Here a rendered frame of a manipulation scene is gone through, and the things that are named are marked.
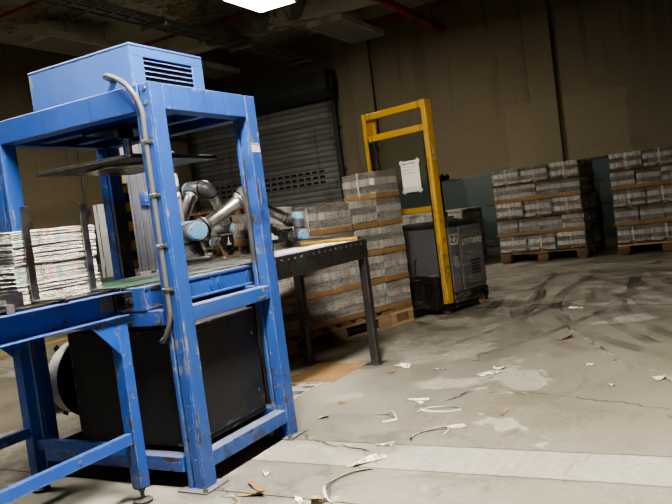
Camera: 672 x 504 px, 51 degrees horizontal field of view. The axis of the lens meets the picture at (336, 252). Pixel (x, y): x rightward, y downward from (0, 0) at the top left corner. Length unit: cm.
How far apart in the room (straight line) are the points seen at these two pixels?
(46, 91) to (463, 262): 411
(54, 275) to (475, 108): 967
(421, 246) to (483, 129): 554
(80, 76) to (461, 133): 921
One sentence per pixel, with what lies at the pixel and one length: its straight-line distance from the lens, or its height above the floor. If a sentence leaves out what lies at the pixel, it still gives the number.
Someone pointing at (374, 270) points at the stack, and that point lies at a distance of 572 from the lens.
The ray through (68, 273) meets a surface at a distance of 281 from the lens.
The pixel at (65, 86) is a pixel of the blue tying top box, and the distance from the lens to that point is 324.
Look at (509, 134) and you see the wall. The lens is 1162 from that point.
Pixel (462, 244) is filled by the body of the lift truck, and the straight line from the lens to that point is 638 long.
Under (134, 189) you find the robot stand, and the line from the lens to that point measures 478.
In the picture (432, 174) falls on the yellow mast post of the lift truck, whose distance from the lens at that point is 608.
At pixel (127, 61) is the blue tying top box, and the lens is 300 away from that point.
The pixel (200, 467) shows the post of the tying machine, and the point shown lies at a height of 9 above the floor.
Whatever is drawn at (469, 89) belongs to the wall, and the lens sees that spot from 1185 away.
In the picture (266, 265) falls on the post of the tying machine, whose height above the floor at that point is 79.
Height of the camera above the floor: 98
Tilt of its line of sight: 3 degrees down
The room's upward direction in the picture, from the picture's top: 7 degrees counter-clockwise
